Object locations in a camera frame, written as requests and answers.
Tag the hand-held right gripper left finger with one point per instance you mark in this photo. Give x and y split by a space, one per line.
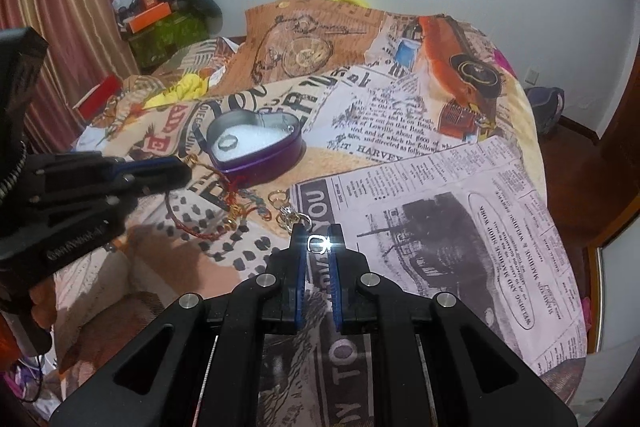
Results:
300 279

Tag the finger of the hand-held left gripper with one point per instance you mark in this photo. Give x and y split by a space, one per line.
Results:
167 181
155 163

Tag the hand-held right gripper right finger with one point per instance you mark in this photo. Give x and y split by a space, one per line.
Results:
335 279

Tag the purple heart-shaped tin box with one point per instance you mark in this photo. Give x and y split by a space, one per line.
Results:
272 157

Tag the yellow cloth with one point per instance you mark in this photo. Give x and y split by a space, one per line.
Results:
182 88

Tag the red box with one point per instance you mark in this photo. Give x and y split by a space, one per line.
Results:
97 96

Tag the printed blanket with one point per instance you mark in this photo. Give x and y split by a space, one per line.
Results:
440 207

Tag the orange box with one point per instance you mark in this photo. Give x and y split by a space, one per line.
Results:
147 18

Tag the dark blue backpack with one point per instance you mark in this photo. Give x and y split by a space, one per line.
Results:
547 107

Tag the pink cloth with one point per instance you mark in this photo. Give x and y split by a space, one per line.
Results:
501 59

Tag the wooden door frame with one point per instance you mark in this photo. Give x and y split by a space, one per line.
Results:
596 272

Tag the white wall socket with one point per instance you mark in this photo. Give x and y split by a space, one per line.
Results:
532 76

